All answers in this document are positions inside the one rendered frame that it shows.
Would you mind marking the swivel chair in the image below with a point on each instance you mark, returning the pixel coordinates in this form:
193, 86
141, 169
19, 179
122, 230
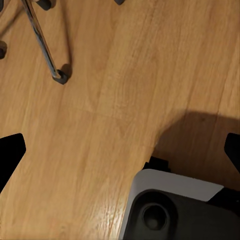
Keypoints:
57, 74

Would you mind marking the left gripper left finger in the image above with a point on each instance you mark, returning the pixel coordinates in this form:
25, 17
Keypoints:
12, 150

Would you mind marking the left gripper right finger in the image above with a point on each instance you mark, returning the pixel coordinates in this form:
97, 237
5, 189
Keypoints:
232, 149

